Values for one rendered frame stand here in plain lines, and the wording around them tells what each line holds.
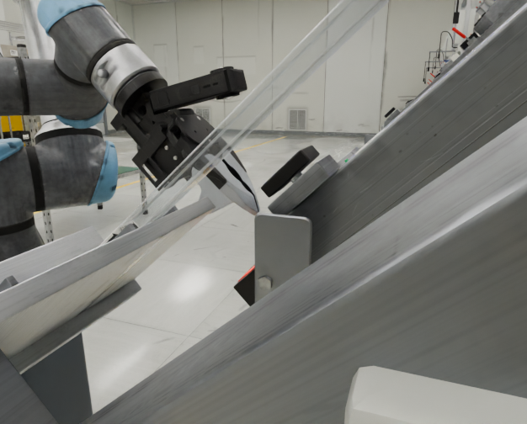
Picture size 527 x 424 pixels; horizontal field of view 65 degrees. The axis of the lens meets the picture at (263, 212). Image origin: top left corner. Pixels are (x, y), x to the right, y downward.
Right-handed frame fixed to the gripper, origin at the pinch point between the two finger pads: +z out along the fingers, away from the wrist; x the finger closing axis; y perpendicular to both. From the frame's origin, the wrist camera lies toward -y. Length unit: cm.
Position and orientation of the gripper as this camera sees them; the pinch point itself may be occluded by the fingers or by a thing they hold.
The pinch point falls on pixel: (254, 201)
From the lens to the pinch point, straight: 49.8
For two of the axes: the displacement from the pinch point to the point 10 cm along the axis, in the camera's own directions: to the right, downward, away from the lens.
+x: -3.4, 2.5, -9.0
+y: -6.7, 6.1, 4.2
